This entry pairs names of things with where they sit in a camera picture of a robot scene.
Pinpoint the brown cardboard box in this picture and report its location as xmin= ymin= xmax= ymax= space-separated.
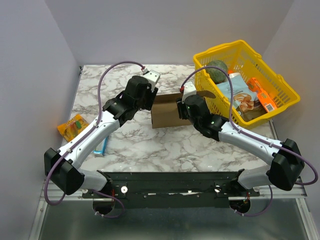
xmin=151 ymin=90 xmax=216 ymax=129

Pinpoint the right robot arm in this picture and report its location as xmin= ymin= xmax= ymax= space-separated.
xmin=176 ymin=94 xmax=305 ymax=196

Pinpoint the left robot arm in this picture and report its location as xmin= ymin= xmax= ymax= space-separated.
xmin=44 ymin=70 xmax=161 ymax=198

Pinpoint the blue toothpaste box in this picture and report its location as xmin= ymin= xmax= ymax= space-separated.
xmin=93 ymin=137 xmax=108 ymax=156

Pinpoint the orange snack box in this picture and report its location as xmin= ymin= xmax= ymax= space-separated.
xmin=246 ymin=77 xmax=278 ymax=113

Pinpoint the green round melon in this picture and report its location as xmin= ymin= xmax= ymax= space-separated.
xmin=206 ymin=59 xmax=228 ymax=85

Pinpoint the white orange bottle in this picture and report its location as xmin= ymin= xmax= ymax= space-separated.
xmin=228 ymin=72 xmax=241 ymax=80

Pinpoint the light blue snack pouch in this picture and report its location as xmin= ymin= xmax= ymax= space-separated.
xmin=230 ymin=75 xmax=258 ymax=115

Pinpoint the yellow plastic basket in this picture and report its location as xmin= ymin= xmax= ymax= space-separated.
xmin=193 ymin=39 xmax=301 ymax=129

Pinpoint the orange candy bag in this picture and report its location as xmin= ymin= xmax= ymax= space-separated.
xmin=57 ymin=114 xmax=89 ymax=142

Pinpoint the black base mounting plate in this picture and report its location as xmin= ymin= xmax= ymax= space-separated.
xmin=51 ymin=171 xmax=292 ymax=210

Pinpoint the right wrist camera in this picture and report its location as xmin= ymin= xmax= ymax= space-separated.
xmin=180 ymin=81 xmax=197 ymax=103

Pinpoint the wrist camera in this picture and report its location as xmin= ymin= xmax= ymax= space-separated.
xmin=142 ymin=68 xmax=161 ymax=92
xmin=180 ymin=81 xmax=197 ymax=103

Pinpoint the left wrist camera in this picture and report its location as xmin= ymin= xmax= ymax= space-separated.
xmin=142 ymin=68 xmax=161 ymax=92

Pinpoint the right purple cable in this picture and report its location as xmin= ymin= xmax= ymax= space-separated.
xmin=180 ymin=65 xmax=318 ymax=217

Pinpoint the purple cable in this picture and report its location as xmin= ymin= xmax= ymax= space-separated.
xmin=43 ymin=61 xmax=146 ymax=219
xmin=180 ymin=65 xmax=318 ymax=217

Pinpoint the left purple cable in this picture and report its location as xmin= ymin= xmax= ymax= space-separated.
xmin=43 ymin=61 xmax=146 ymax=219

